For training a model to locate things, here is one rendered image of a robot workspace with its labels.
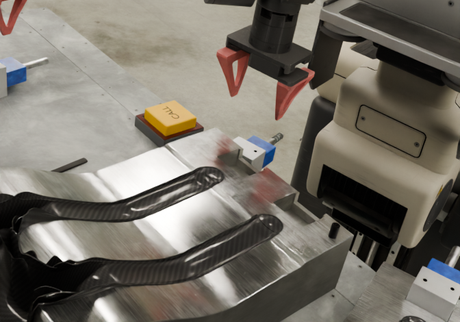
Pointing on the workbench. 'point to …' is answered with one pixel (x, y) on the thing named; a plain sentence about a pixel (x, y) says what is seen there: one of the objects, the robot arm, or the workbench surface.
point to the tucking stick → (70, 165)
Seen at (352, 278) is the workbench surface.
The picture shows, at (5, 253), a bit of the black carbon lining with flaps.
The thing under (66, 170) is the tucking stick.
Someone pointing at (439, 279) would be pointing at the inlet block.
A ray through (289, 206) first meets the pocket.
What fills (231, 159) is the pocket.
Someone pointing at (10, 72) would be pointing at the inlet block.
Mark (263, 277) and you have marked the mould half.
